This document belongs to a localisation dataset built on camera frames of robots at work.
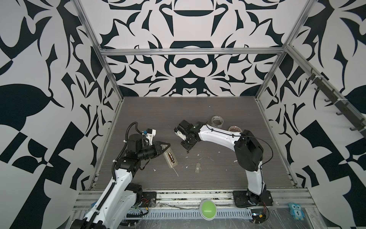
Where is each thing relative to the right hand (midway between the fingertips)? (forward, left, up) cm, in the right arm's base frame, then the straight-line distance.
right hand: (187, 142), depth 90 cm
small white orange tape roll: (+13, -34, -6) cm, 37 cm away
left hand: (-7, +9, +13) cm, 17 cm away
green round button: (-34, -9, -2) cm, 36 cm away
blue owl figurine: (-35, -52, -4) cm, 63 cm away
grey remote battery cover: (-14, -6, -5) cm, 15 cm away
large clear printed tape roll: (+19, -22, -4) cm, 30 cm away
